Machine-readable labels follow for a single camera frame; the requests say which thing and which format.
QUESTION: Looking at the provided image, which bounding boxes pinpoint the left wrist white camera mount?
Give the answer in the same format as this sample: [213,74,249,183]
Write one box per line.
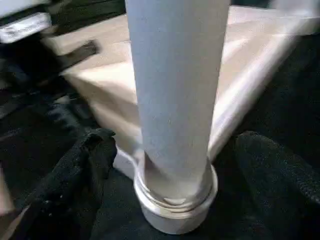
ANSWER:
[0,0,53,44]

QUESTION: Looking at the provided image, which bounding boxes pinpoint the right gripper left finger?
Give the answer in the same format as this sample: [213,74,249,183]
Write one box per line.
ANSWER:
[0,128,118,240]

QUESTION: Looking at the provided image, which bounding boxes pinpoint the black work surface mat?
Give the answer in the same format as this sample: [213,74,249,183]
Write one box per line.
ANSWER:
[0,0,320,240]

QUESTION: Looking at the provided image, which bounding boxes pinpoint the white plastic table top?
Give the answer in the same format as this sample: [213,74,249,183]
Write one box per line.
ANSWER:
[44,4,312,236]

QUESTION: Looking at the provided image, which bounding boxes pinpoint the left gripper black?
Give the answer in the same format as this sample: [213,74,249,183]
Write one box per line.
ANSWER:
[0,39,101,133]

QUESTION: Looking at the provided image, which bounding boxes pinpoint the white plastic table leg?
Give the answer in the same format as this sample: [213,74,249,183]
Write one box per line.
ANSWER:
[124,0,231,206]

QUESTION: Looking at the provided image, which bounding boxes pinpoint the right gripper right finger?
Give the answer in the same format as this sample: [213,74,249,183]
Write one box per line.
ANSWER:
[233,131,320,240]

